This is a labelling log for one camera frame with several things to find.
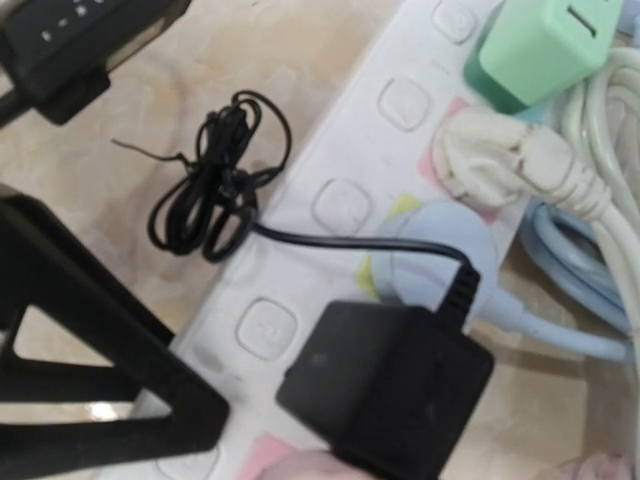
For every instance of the light green cube socket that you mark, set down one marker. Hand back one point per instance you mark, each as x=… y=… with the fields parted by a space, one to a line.
x=532 y=50

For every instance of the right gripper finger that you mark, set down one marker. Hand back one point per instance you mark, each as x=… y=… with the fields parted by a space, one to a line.
x=59 y=55
x=87 y=372

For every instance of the white power strip blue USB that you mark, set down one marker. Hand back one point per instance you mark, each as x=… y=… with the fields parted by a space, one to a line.
x=367 y=156

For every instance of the black plug adapter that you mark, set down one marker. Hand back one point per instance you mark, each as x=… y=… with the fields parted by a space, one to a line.
x=389 y=389

